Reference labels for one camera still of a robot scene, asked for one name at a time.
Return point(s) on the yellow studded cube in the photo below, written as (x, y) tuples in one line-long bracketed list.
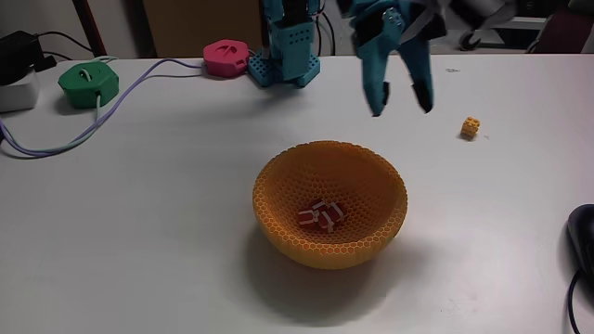
[(470, 126)]

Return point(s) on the yellow honeycomb basket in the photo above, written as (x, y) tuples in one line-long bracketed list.
[(366, 181)]

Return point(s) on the white rolling cart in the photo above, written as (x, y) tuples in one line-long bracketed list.
[(524, 22)]

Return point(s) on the pink octagonal box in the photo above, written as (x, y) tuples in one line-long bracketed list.
[(226, 58)]

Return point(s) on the dark red chair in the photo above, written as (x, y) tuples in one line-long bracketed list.
[(564, 32)]

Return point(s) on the brown wooden panel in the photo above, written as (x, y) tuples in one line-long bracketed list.
[(195, 25)]

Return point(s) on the black computer mouse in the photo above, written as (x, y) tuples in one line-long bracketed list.
[(584, 236)]

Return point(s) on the red pole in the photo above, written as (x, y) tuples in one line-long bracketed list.
[(90, 28)]

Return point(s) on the green octagonal box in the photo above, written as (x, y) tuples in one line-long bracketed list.
[(88, 86)]

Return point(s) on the black power adapter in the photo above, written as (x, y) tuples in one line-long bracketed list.
[(18, 55)]

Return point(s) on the white box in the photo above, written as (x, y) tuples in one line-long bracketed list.
[(16, 95)]

